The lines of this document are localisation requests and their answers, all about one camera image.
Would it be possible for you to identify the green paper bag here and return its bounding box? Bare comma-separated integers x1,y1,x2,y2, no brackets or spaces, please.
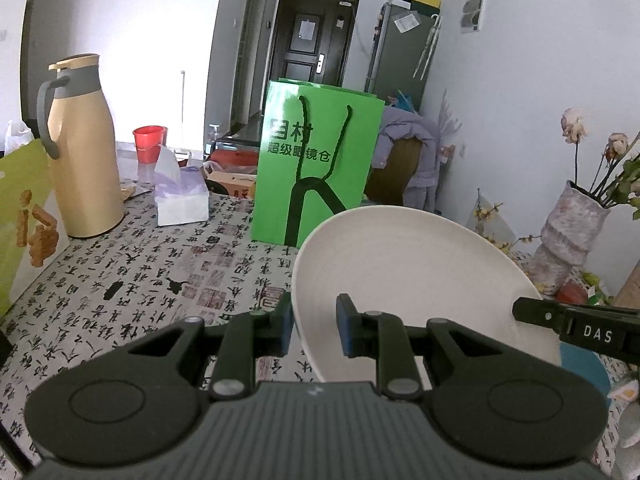
249,78,386,249

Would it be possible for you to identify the beige thermos jug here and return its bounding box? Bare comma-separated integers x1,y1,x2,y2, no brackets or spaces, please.
37,53,126,239

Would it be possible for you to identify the red basin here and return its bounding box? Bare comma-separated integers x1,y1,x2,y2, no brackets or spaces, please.
207,147,261,171

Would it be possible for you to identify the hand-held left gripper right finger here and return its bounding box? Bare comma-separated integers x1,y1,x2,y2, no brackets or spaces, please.
335,293,504,402

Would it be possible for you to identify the yellow flower branch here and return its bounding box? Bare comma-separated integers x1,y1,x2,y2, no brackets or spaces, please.
472,187,544,261

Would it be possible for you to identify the red bucket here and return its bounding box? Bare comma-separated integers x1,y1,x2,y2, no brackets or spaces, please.
132,125,168,165

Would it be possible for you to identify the white plastic bag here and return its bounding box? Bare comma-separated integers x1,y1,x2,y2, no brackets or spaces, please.
4,119,34,154

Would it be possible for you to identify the red box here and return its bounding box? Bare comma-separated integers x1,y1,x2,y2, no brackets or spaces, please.
554,279,591,304

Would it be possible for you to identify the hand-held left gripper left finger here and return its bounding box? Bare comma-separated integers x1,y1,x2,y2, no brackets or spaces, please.
126,290,295,402

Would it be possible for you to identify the grey refrigerator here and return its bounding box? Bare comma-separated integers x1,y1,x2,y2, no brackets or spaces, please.
367,1,441,106

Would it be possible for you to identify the white tissue pack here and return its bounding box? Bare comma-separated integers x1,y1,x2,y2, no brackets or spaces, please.
153,144,210,228

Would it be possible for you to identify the dark brown door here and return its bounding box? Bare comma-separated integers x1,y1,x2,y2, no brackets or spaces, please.
269,0,360,111

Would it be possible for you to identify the yellow and black box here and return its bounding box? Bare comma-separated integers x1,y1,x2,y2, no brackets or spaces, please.
399,0,444,14

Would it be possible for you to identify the wooden chair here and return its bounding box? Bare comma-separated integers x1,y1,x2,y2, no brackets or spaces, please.
364,137,436,209

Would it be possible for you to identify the chair with purple jacket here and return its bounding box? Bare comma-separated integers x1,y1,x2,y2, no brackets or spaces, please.
372,104,454,211

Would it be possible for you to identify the yellow-green snack box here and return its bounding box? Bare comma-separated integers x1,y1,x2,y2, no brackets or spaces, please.
0,138,71,316

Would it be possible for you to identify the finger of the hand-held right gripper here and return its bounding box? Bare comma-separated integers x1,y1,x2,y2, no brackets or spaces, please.
512,297,569,342

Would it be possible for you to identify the grey ceramic vase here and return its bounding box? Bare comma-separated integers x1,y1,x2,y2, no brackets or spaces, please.
527,179,612,296

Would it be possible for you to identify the white plate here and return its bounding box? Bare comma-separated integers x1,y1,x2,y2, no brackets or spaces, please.
291,204,561,384

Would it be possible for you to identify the white folded umbrella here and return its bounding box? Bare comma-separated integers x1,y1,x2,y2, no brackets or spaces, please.
412,14,441,79

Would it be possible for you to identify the wall electrical panel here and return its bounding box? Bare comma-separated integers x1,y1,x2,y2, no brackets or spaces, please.
458,0,488,34

